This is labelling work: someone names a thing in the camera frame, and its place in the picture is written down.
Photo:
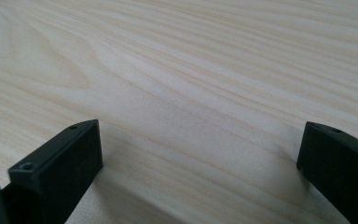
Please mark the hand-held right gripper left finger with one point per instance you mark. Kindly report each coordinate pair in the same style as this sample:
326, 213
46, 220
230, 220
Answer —
59, 168

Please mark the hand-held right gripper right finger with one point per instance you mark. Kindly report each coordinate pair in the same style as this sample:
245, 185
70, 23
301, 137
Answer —
341, 168

